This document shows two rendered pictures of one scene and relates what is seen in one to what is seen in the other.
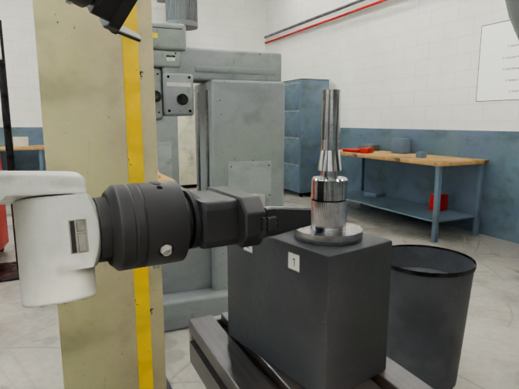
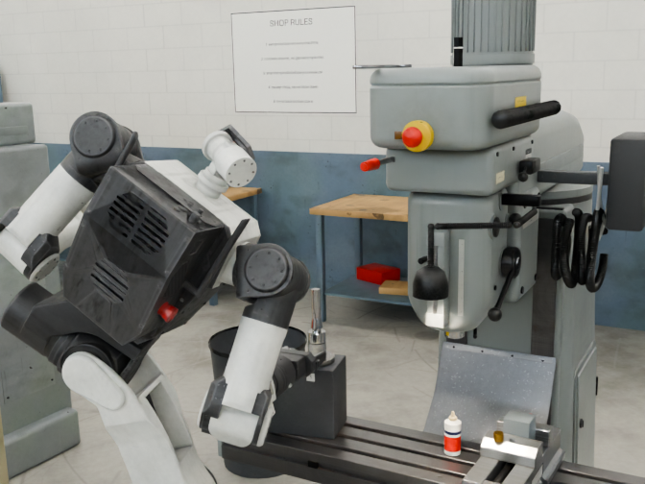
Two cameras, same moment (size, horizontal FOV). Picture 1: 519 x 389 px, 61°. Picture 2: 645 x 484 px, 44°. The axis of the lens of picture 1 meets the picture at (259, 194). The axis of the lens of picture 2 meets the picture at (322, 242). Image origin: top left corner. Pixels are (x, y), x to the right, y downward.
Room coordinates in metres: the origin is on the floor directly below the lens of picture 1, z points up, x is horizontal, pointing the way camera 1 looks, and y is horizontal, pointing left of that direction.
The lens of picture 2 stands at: (-1.03, 1.03, 1.89)
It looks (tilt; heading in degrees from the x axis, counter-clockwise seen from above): 12 degrees down; 324
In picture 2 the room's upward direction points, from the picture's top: 1 degrees counter-clockwise
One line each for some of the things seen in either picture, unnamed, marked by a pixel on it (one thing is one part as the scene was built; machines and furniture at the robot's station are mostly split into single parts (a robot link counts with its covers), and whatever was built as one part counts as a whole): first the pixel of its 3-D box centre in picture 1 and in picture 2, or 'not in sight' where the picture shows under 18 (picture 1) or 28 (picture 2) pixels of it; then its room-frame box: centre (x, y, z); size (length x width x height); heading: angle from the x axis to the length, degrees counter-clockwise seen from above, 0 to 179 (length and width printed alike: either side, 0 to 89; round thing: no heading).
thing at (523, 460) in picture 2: not in sight; (511, 448); (0.06, -0.26, 1.06); 0.12 x 0.06 x 0.04; 23
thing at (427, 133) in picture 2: not in sight; (418, 135); (0.12, -0.03, 1.76); 0.06 x 0.02 x 0.06; 26
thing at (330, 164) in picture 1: (330, 134); (316, 309); (0.57, -0.09, 1.29); 0.03 x 0.03 x 0.11
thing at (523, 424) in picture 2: not in sight; (519, 428); (0.08, -0.31, 1.08); 0.06 x 0.05 x 0.06; 23
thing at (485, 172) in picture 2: not in sight; (463, 161); (0.24, -0.28, 1.68); 0.34 x 0.24 x 0.10; 116
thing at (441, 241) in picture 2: not in sight; (438, 278); (0.17, -0.14, 1.44); 0.04 x 0.04 x 0.21; 26
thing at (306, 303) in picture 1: (301, 288); (299, 390); (0.61, -0.06, 1.07); 0.22 x 0.12 x 0.20; 37
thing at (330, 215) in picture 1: (328, 206); (317, 345); (0.57, -0.09, 1.19); 0.05 x 0.05 x 0.06
